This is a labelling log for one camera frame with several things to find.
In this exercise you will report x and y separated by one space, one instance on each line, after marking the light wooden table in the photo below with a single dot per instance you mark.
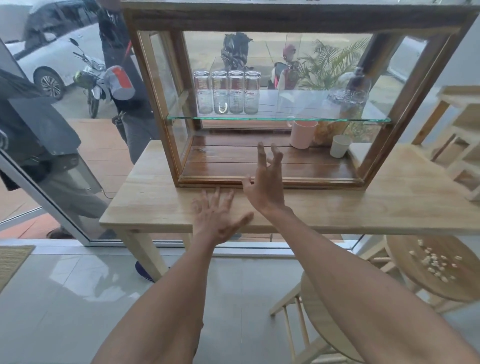
150 198

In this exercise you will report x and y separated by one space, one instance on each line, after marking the white car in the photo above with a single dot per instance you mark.
48 45

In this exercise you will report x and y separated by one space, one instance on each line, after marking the pile of small shells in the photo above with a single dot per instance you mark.
435 262

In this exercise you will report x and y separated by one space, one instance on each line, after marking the person's right forearm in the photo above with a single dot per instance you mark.
356 300

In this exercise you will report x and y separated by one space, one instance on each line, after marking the glass shelf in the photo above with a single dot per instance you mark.
262 117

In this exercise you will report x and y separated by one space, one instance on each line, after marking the light wooden shelf rack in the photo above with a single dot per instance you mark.
461 127

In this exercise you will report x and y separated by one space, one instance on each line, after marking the person's left little finger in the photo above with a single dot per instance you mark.
195 208

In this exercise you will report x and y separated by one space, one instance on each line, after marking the wooden glass display cabinet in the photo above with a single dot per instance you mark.
262 167

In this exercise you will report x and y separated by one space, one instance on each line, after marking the person's left forearm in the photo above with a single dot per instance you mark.
168 311

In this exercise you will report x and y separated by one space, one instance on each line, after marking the blue shoe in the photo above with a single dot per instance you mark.
144 272

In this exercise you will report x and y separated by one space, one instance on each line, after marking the person's left middle finger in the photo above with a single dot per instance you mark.
216 197

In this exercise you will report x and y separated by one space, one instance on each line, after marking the grey and red helmet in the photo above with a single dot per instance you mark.
119 81

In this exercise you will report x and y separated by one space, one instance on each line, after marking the white motorcycle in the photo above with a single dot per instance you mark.
92 84

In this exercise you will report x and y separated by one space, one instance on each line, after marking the green palm plant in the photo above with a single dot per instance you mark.
330 62

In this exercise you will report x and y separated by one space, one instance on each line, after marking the clear glass jar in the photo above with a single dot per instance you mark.
236 93
252 93
201 93
219 93

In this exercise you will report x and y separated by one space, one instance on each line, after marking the person's left thumb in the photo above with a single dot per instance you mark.
242 222

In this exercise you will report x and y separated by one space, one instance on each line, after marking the pink cup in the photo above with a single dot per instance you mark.
302 134

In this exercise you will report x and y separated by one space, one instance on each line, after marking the person's left hand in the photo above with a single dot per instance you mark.
213 221

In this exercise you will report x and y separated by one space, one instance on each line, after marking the red scooter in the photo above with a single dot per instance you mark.
285 71

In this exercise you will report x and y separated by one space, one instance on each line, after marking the white cup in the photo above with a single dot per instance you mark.
339 147

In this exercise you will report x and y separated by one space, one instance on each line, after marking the glass door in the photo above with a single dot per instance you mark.
45 150

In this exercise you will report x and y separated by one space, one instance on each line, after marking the person's right thumb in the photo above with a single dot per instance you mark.
249 185

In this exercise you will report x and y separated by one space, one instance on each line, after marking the person's right hand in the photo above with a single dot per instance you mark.
268 191

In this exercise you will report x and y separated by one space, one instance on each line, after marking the woven floor mat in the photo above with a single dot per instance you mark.
11 262

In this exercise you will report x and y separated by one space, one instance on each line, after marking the round wooden stool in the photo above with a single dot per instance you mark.
318 318
423 285

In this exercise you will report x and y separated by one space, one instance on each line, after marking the large glass snack jar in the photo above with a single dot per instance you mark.
348 97

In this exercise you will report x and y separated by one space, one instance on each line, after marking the black scooter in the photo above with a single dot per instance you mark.
235 50

